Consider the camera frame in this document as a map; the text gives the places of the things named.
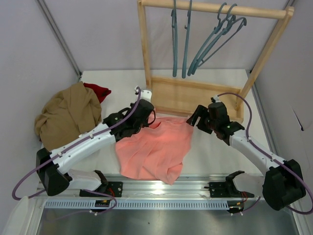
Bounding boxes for pink skirt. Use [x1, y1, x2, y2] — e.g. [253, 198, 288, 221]
[115, 117, 193, 185]

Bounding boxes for tan garment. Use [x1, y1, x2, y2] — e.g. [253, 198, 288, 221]
[34, 82, 102, 151]

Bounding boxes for teal hanger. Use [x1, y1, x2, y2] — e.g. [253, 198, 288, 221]
[171, 0, 178, 77]
[181, 0, 193, 79]
[205, 8, 247, 60]
[187, 2, 238, 76]

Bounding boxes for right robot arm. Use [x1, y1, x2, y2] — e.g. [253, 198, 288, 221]
[187, 101, 307, 211]

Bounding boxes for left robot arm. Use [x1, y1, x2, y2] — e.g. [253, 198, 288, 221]
[36, 99, 154, 196]

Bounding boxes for wooden hanger rack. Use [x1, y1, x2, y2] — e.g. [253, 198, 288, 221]
[137, 0, 294, 117]

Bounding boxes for red garment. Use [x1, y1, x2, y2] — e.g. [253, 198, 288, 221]
[83, 83, 112, 103]

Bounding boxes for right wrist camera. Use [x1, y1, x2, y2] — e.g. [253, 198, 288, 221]
[211, 95, 220, 103]

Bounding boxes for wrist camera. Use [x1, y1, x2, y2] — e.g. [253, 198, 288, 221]
[211, 95, 220, 103]
[134, 86, 152, 102]

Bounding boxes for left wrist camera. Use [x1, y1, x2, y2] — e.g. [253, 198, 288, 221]
[134, 86, 152, 102]

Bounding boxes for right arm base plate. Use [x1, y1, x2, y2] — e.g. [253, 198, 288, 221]
[204, 182, 255, 198]

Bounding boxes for aluminium table rail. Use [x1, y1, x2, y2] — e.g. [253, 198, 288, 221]
[34, 173, 301, 200]

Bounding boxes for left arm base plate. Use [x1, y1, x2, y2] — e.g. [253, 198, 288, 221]
[79, 182, 123, 197]

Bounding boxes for slotted cable duct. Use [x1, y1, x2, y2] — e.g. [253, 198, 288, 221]
[45, 199, 229, 210]

